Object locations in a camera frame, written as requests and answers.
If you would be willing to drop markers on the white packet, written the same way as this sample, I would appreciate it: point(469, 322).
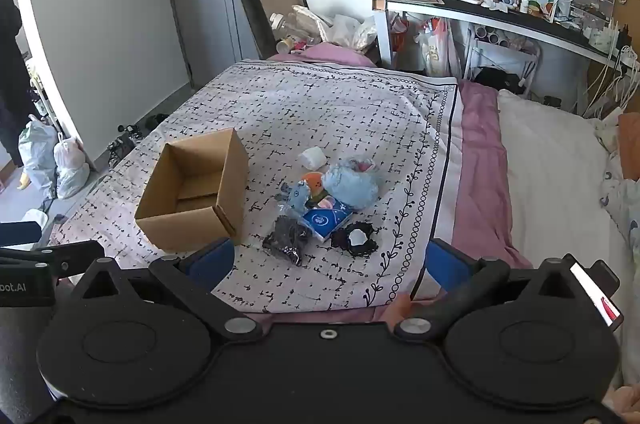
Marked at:
point(314, 158)

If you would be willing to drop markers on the paper cup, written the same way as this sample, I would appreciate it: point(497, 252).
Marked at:
point(284, 45)

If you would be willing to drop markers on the white power strip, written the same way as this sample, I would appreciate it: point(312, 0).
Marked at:
point(625, 56)

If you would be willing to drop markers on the white black printed blanket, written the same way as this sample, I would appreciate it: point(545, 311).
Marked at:
point(325, 104)

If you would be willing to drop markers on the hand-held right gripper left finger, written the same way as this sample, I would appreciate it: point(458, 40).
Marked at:
point(214, 261)

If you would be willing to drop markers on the grey plastic bag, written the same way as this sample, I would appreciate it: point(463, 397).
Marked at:
point(37, 154)

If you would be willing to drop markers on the red plastic bag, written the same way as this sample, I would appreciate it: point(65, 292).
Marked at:
point(400, 34)

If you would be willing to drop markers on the black hanging coat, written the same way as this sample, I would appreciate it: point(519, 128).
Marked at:
point(10, 79)

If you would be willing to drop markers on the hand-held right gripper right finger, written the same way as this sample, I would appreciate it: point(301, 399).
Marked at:
point(450, 261)

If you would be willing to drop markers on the orange melon slice plush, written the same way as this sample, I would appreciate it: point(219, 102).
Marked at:
point(314, 180)

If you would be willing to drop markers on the brown cardboard box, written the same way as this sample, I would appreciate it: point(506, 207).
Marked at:
point(232, 184)

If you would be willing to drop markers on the white orange shopping bag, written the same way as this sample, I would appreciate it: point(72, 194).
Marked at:
point(440, 46)

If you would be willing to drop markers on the pink bed sheet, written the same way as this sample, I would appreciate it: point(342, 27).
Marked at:
point(480, 164)

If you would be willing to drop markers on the black scrunchie with white tag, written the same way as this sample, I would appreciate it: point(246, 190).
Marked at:
point(342, 240)

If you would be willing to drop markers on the black cloth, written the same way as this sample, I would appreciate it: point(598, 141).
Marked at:
point(287, 236)

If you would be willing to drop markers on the black smartphone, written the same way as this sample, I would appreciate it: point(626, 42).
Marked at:
point(595, 291)

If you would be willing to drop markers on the purple peach print packet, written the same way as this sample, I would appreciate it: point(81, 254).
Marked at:
point(326, 203)

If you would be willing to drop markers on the white duvet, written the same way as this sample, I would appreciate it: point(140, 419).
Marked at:
point(550, 184)

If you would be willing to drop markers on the white crumpled plastic bag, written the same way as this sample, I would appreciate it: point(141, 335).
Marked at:
point(350, 31)

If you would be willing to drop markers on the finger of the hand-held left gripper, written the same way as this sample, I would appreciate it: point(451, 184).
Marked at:
point(65, 256)
point(20, 234)

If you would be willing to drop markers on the white desk with black top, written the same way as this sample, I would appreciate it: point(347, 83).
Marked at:
point(525, 21)

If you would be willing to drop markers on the black sandal pair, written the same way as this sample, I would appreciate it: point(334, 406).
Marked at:
point(122, 139)

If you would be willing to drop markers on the white blue print cloth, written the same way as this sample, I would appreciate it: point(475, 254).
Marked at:
point(622, 209)

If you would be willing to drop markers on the clear plastic jar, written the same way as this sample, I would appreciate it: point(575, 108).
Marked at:
point(281, 24)

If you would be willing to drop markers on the black bag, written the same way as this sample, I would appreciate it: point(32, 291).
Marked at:
point(500, 79)

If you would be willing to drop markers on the cork board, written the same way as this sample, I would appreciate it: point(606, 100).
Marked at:
point(627, 4)

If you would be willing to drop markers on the blue pink fluffy plush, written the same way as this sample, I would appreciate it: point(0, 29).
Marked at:
point(350, 186)

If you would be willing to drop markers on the orange pillow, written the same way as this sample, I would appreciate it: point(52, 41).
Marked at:
point(631, 144)

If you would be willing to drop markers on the black shoe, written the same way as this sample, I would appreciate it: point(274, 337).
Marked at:
point(155, 121)

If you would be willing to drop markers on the blue tissue packet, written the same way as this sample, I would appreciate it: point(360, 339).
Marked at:
point(322, 220)

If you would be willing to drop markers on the blue plush toy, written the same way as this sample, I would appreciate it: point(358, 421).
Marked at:
point(296, 198)

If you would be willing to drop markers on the clear crumpled plastic bag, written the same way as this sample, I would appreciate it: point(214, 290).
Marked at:
point(312, 21)

